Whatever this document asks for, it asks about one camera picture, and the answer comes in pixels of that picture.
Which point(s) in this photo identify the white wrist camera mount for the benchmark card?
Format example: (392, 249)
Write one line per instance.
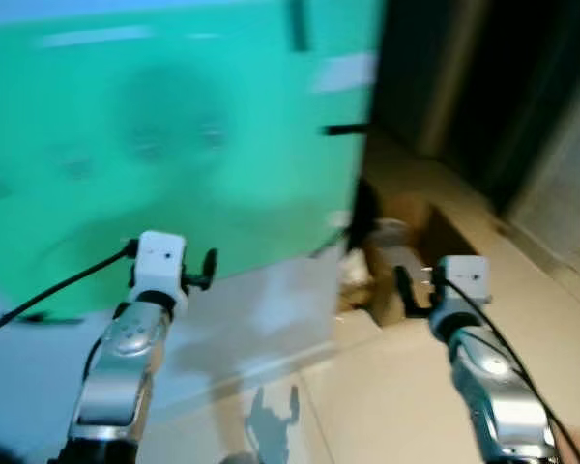
(160, 259)
(464, 280)

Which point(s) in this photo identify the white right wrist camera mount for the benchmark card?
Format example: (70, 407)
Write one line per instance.
(464, 280)

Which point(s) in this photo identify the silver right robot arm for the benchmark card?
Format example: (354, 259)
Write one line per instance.
(498, 396)

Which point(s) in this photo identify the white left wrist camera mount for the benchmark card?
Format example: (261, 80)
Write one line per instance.
(160, 259)

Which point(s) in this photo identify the white wall label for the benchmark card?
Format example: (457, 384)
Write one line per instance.
(346, 72)

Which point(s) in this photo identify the grey white bag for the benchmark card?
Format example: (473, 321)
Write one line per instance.
(387, 240)

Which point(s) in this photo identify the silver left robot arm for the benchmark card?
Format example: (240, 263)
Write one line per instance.
(116, 372)

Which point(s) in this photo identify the dark wooden door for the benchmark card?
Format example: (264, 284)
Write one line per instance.
(483, 87)

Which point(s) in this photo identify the brown cardboard box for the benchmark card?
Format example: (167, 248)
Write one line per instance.
(435, 237)

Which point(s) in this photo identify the black wall hook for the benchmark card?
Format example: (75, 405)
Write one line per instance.
(343, 130)

